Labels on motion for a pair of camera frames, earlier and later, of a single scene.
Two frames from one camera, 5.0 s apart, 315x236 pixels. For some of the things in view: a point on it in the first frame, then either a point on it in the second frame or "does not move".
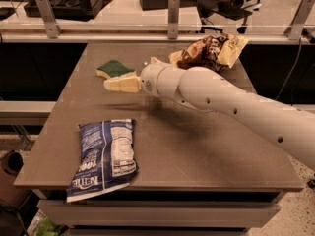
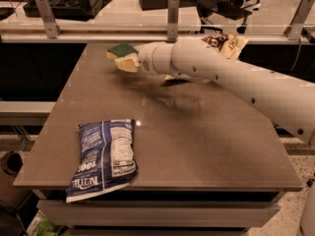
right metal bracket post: x=295 y=29 does not move
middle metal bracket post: x=173 y=18 does not move
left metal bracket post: x=52 y=29 does not move
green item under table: x=48 y=227 does not move
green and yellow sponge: x=113 y=68 -> x=120 y=50
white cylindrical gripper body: x=149 y=79 -> x=146 y=59
